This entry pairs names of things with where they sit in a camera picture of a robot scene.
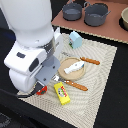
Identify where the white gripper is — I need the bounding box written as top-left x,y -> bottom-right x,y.
4,33 -> 63,92

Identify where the red toy tomato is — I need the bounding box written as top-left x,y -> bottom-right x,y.
36,86 -> 47,95

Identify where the yellow toy butter box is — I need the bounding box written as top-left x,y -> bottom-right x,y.
54,82 -> 70,105

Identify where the light blue toy carton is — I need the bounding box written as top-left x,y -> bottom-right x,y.
69,31 -> 82,49

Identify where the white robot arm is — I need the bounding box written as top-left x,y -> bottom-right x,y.
0,0 -> 63,92

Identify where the round wooden plate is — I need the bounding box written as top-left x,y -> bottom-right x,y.
58,57 -> 85,81

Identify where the beige woven placemat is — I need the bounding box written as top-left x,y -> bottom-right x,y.
24,34 -> 117,128

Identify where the small grey pot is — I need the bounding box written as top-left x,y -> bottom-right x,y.
62,2 -> 82,21

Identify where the large grey pot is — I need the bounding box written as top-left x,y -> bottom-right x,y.
84,2 -> 110,27

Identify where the pink wooden tray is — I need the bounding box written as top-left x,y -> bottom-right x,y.
52,2 -> 128,43

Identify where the beige bowl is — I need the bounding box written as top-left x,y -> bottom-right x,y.
121,7 -> 128,30

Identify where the fork with wooden handle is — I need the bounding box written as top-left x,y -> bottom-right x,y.
52,75 -> 88,91

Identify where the knife with wooden handle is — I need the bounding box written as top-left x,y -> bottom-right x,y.
61,52 -> 100,65

